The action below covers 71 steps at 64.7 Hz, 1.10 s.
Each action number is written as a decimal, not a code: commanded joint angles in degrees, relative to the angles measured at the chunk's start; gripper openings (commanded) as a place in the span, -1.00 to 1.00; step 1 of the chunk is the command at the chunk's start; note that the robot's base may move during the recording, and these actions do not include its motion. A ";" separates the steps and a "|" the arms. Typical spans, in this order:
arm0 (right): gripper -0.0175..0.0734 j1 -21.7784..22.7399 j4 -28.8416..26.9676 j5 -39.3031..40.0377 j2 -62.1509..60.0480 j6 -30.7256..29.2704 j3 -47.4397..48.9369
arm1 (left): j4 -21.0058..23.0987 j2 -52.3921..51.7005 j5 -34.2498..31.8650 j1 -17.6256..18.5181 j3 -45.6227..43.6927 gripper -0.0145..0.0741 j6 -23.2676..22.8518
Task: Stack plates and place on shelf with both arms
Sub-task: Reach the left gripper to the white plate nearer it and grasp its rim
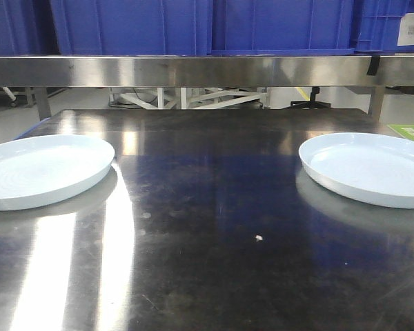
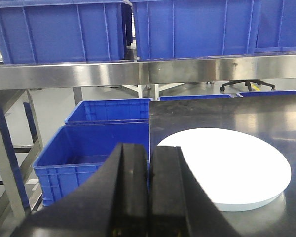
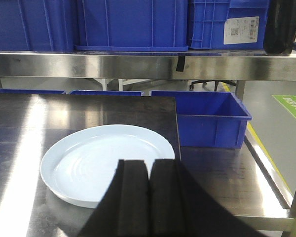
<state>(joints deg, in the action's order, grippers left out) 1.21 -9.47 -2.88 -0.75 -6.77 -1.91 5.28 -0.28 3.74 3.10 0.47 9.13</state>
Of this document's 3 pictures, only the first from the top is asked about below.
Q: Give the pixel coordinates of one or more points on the light blue plate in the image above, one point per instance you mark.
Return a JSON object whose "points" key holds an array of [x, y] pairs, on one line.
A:
{"points": [[44, 170], [371, 168]]}

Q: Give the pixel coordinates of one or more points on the steel shelf leg, left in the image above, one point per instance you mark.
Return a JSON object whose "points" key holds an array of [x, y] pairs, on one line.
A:
{"points": [[43, 106]]}

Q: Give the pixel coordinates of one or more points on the steel shelf leg, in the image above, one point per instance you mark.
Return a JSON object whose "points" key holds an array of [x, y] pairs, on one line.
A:
{"points": [[43, 106], [376, 102]]}

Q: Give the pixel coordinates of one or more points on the steel shelf leg, right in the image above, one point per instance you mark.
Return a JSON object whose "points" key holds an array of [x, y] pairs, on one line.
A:
{"points": [[376, 102]]}

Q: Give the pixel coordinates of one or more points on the black stand base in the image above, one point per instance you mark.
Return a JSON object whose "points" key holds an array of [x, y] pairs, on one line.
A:
{"points": [[312, 103]]}

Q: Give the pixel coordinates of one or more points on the blue plastic bin, right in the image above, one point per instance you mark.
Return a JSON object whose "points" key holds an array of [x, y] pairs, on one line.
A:
{"points": [[308, 28]]}

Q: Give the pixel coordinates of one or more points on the blue plastic bin, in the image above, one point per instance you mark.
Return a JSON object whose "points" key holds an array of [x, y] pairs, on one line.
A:
{"points": [[308, 28], [133, 27], [27, 28]]}

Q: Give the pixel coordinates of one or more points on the blue plastic bin, middle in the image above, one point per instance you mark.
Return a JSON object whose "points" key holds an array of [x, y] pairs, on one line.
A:
{"points": [[133, 27]]}

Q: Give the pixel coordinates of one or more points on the black tape strip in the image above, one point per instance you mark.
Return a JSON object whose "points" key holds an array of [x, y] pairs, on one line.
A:
{"points": [[373, 65]]}

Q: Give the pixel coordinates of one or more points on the green floor sign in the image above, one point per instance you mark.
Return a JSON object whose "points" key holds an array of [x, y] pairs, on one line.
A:
{"points": [[405, 131]]}

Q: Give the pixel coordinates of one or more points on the blue plastic bin, left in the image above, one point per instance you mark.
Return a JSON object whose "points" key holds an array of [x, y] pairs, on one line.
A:
{"points": [[27, 28]]}

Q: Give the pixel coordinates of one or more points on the white paper label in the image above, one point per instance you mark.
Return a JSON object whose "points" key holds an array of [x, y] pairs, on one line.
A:
{"points": [[406, 31]]}

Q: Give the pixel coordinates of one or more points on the white metal frame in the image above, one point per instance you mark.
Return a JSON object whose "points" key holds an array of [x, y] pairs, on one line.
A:
{"points": [[186, 98]]}

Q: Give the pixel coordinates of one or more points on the stainless steel shelf rail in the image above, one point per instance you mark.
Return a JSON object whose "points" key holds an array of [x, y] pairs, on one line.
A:
{"points": [[182, 72]]}

